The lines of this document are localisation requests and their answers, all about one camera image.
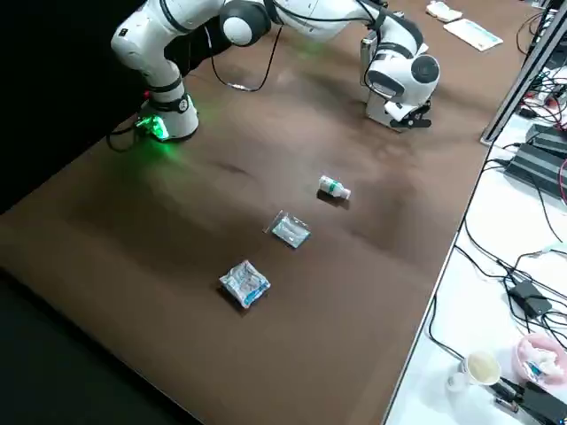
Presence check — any black flat device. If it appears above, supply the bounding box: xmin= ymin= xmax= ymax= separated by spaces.
xmin=516 ymin=379 xmax=567 ymax=425

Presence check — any white disinfectant bottle teal label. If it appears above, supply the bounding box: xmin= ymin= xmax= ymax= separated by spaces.
xmin=316 ymin=174 xmax=353 ymax=201

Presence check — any crumpled white gauze packet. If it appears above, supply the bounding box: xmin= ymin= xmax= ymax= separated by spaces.
xmin=218 ymin=259 xmax=272 ymax=310

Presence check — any white side desk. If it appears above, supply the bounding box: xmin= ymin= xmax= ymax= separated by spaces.
xmin=383 ymin=0 xmax=567 ymax=425

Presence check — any aluminium frame post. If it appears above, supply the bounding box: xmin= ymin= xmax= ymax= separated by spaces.
xmin=479 ymin=0 xmax=567 ymax=145

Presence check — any black desk cable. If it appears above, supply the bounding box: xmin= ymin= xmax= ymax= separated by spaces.
xmin=427 ymin=291 xmax=467 ymax=360

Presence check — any black marker pen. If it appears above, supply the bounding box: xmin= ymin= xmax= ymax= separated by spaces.
xmin=488 ymin=376 xmax=526 ymax=400

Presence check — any long white blue flat packet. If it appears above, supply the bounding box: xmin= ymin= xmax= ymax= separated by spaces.
xmin=442 ymin=18 xmax=505 ymax=52

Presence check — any white plastic hinged box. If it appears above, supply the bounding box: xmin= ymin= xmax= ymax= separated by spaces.
xmin=425 ymin=0 xmax=464 ymax=23

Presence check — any aluminium first-aid case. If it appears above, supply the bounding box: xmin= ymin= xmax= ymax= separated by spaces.
xmin=359 ymin=36 xmax=427 ymax=134

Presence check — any black power adapter brick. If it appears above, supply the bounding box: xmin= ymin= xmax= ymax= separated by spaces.
xmin=507 ymin=278 xmax=553 ymax=318

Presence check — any clear teal bandage packet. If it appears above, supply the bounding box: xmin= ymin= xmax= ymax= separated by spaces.
xmin=261 ymin=209 xmax=313 ymax=250

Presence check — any white paper cup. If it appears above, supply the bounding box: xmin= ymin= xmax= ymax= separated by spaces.
xmin=446 ymin=351 xmax=503 ymax=393

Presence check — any small black power supply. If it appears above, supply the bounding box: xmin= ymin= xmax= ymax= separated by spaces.
xmin=524 ymin=122 xmax=567 ymax=154

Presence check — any pink bowl with tissues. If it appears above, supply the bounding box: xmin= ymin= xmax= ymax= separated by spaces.
xmin=513 ymin=332 xmax=567 ymax=391

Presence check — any large black power supply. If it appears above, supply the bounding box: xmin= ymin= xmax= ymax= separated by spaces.
xmin=504 ymin=142 xmax=567 ymax=201

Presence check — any black arm base cable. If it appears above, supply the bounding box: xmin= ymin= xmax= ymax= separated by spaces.
xmin=105 ymin=119 xmax=144 ymax=154

